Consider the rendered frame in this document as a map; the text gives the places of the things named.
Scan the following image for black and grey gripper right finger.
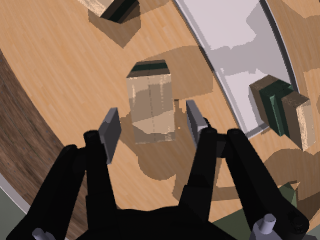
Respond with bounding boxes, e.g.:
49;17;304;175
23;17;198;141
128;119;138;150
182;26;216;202
165;100;310;240

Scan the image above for white shallow tray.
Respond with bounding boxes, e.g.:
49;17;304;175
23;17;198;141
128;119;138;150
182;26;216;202
173;0;300;139

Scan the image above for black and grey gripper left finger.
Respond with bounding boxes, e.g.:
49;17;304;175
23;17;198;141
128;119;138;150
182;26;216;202
6;107;122;240

